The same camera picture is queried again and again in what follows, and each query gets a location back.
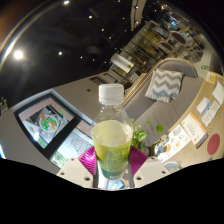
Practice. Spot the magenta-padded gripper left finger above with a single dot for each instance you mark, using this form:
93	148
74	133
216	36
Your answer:
88	160

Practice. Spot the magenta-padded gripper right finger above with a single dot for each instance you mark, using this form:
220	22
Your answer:
137	160

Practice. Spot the clear green-labelled drink bottle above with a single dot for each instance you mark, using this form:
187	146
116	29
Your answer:
111	143

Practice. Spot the green potted plant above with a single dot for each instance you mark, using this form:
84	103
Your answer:
139	136

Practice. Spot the small blue white box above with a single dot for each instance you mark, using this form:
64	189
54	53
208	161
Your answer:
116	185

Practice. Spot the white leaflet with food pictures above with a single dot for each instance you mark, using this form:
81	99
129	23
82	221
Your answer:
173	143

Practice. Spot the grey curved sofa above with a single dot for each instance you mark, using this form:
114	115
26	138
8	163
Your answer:
160	113

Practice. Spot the window with festive decals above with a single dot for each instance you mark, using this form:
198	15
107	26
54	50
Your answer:
46	126

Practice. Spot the orange-edged white booklet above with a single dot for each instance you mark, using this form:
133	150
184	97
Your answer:
193	128

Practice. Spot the flat round red coaster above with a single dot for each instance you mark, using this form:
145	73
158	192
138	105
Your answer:
213	144

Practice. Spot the grey white chevron cushion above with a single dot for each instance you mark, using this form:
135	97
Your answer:
165	85

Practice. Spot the blue white card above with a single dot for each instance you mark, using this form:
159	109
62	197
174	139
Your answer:
203	106

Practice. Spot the white printed card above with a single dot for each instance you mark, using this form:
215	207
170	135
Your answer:
211	114

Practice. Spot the white round pillar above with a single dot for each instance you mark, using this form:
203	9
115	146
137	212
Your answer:
121	62

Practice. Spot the white paper napkin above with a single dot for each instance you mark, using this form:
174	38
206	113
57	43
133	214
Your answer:
219	93

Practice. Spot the yellow square card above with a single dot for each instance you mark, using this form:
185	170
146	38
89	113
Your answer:
211	77

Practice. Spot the ceiling spot lights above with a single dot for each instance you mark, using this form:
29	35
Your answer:
18	54

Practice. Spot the group of round-backed chairs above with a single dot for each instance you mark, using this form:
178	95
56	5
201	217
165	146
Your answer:
178	36

